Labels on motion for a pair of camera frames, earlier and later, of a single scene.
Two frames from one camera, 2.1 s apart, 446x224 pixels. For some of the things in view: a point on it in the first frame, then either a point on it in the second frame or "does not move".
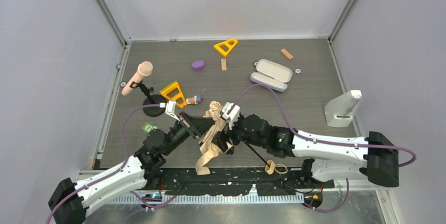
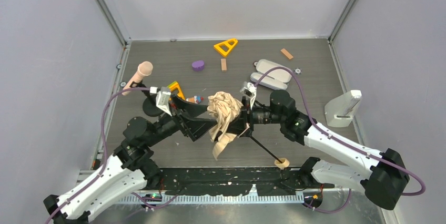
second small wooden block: (223, 64) does not move
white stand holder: (339, 110) does not move
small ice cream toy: (195, 100) does not move
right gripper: (231, 134) to (246, 120)
